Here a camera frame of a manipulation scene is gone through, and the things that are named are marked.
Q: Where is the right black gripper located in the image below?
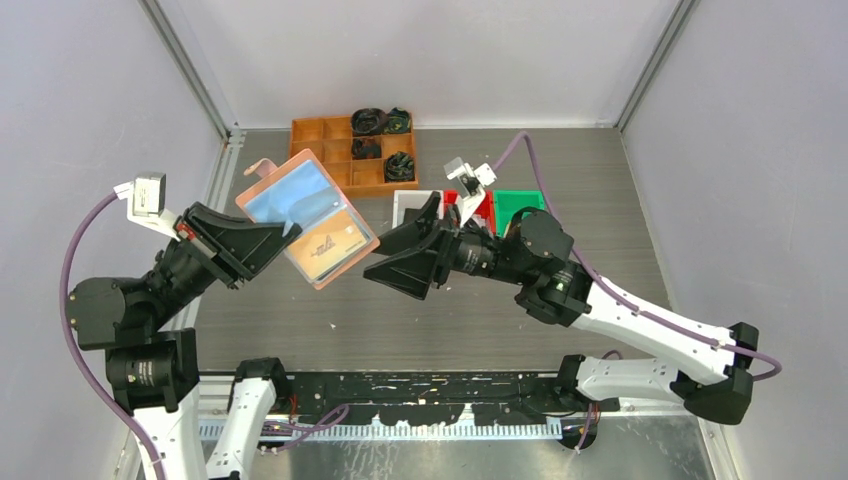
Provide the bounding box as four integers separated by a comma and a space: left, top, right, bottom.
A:
363, 189, 532, 298

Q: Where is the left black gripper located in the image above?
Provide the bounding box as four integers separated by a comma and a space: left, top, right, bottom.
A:
143, 196, 300, 327

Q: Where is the gold credit card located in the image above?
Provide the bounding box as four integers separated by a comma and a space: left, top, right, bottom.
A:
287, 209, 369, 283

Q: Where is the tan leather card holder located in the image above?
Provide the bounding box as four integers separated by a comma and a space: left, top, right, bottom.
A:
235, 150, 380, 290

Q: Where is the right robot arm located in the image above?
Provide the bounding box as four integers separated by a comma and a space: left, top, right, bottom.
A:
364, 194, 759, 425

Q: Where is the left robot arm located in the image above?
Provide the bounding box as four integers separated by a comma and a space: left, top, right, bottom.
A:
59, 193, 302, 479

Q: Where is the white bin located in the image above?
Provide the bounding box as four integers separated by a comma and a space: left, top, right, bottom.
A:
391, 190, 434, 228

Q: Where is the red bin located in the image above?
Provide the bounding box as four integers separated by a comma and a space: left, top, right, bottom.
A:
442, 190, 497, 235

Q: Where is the black rolled belt lower right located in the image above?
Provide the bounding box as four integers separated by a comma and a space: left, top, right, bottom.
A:
383, 151, 416, 183

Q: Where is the black rolled belt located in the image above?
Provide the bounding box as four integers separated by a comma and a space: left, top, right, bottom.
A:
351, 137, 382, 160
350, 108, 388, 137
383, 107, 412, 135
383, 151, 416, 183

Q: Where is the green bin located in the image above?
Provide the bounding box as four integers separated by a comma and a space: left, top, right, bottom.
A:
493, 190, 546, 236

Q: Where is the black rolled belt middle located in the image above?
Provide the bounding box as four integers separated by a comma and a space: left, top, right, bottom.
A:
351, 137, 382, 160

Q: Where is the black rolled belt top right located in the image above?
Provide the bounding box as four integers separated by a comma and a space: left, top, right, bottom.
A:
383, 107, 412, 135

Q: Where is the orange compartment tray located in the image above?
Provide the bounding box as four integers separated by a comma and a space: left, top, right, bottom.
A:
289, 115, 420, 198

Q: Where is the black rolled belt top left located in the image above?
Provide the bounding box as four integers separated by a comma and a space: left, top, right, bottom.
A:
350, 108, 388, 137

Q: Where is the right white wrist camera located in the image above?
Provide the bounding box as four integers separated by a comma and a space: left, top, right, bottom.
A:
444, 157, 497, 226

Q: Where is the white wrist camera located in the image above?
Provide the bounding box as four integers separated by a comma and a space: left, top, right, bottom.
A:
444, 157, 497, 226
113, 172, 178, 239

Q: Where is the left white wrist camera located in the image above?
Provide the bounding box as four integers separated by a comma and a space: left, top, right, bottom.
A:
113, 172, 178, 239

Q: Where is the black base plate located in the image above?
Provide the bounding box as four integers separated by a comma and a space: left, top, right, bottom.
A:
233, 367, 588, 427

